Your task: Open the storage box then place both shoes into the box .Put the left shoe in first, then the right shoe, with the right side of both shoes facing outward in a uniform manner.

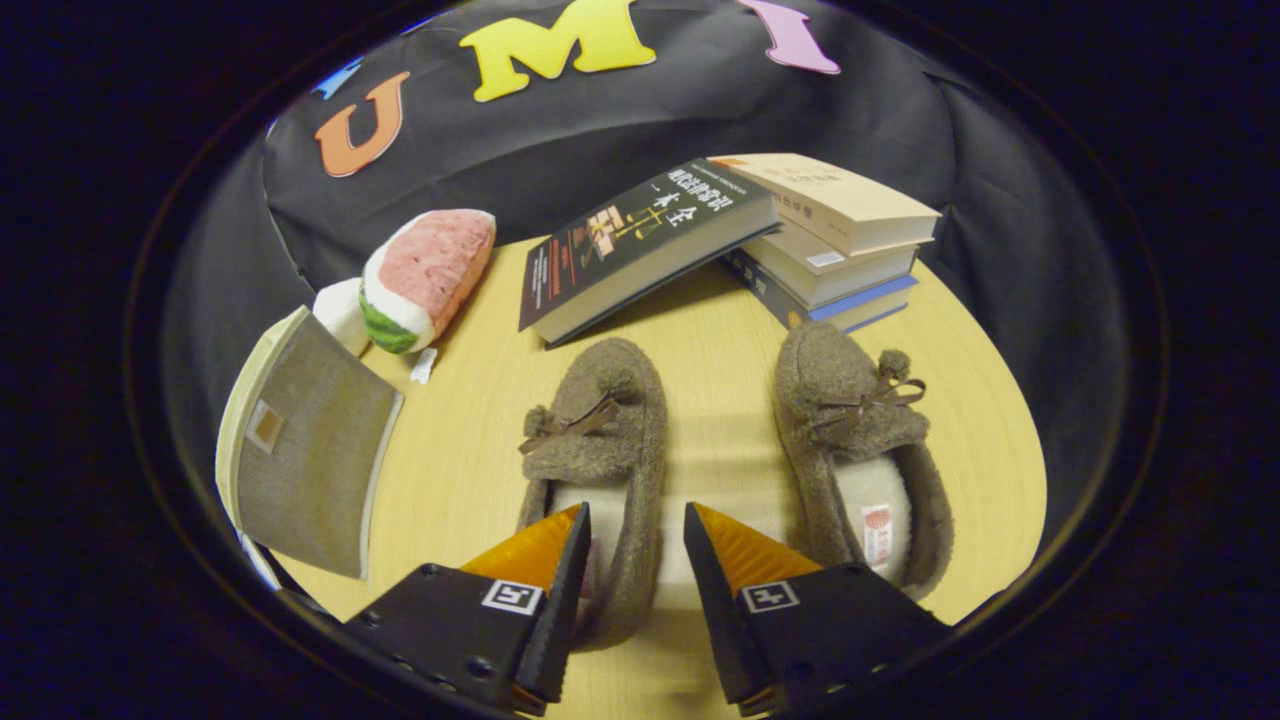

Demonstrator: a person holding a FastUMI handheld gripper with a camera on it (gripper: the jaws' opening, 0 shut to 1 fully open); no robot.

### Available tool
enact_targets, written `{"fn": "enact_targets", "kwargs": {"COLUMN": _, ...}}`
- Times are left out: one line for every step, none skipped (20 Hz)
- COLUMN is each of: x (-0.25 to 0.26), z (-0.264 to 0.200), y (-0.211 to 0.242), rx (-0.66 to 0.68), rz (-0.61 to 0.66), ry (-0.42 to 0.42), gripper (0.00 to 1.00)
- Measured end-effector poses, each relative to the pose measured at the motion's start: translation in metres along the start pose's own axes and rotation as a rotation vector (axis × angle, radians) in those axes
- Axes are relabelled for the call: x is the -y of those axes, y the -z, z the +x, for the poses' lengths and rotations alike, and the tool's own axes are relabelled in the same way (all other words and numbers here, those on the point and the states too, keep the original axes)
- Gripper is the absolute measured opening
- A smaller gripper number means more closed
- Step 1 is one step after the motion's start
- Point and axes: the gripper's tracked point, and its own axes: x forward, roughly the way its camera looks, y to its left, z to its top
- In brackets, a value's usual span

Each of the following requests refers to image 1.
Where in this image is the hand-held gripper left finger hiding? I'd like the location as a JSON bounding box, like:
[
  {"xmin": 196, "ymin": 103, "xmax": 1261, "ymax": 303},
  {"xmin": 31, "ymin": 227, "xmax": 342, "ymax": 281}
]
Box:
[{"xmin": 345, "ymin": 502, "xmax": 593, "ymax": 716}]

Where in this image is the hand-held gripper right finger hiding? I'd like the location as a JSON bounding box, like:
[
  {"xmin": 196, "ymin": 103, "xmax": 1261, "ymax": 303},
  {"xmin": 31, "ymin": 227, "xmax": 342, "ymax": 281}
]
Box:
[{"xmin": 683, "ymin": 502, "xmax": 951, "ymax": 716}]

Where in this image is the brown fuzzy shoe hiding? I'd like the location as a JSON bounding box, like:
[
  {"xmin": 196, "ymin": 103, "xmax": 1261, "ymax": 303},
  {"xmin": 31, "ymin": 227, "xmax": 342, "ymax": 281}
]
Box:
[
  {"xmin": 773, "ymin": 320, "xmax": 955, "ymax": 601},
  {"xmin": 515, "ymin": 337, "xmax": 669, "ymax": 651}
]

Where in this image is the grey fabric storage box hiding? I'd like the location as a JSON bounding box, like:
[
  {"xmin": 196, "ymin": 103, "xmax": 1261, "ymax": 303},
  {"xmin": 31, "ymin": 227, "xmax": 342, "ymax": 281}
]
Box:
[{"xmin": 215, "ymin": 305, "xmax": 405, "ymax": 591}]

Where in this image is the blue cover book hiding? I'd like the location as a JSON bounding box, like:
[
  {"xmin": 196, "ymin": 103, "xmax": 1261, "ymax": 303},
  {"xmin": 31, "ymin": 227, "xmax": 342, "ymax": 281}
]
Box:
[{"xmin": 722, "ymin": 250, "xmax": 919, "ymax": 334}]

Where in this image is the white plush toy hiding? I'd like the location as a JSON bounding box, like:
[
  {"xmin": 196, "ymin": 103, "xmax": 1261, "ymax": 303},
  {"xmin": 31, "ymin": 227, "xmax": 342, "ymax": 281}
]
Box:
[{"xmin": 312, "ymin": 277, "xmax": 373, "ymax": 357}]

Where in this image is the cream thick book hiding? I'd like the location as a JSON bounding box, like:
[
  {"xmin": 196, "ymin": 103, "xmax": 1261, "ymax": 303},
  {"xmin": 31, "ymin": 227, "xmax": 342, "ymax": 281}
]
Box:
[{"xmin": 740, "ymin": 222, "xmax": 921, "ymax": 309}]

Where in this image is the watermelon slice plush toy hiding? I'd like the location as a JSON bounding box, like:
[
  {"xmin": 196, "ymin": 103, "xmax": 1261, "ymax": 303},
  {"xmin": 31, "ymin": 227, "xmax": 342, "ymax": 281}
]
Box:
[{"xmin": 360, "ymin": 208, "xmax": 498, "ymax": 386}]

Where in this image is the black cover book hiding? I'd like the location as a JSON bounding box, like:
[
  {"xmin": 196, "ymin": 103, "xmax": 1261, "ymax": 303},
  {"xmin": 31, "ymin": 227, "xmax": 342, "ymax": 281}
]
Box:
[{"xmin": 518, "ymin": 158, "xmax": 781, "ymax": 348}]

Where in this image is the beige cover book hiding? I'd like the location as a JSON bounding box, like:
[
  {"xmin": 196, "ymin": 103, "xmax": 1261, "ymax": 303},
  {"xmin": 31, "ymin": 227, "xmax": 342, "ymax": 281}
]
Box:
[{"xmin": 712, "ymin": 152, "xmax": 943, "ymax": 256}]

